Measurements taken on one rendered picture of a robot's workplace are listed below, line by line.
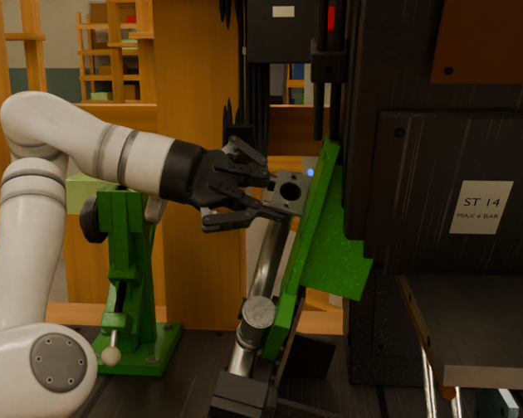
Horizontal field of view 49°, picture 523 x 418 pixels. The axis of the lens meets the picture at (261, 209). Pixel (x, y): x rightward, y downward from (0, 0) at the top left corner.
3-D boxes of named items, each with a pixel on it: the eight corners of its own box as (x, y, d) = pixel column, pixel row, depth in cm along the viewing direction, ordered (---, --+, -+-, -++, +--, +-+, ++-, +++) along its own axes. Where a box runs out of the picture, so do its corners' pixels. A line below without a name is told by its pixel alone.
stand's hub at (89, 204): (95, 250, 85) (92, 201, 83) (75, 249, 85) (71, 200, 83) (113, 235, 92) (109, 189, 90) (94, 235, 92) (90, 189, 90)
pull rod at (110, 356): (118, 371, 80) (115, 332, 79) (98, 369, 81) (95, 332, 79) (129, 351, 86) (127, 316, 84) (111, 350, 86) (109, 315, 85)
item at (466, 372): (660, 410, 43) (667, 374, 42) (439, 400, 44) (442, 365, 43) (496, 247, 80) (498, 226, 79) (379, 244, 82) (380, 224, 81)
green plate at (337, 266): (347, 347, 63) (409, 164, 57) (274, 326, 63) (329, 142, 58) (341, 304, 74) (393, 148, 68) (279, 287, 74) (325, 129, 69)
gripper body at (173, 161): (150, 179, 65) (230, 201, 65) (173, 122, 69) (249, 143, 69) (153, 211, 71) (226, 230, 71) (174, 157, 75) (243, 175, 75)
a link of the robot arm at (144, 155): (181, 171, 79) (137, 159, 79) (180, 121, 69) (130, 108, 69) (159, 227, 74) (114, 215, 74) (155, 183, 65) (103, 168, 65)
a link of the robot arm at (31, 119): (136, 107, 68) (139, 155, 75) (12, 74, 68) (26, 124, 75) (114, 149, 64) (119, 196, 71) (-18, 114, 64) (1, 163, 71)
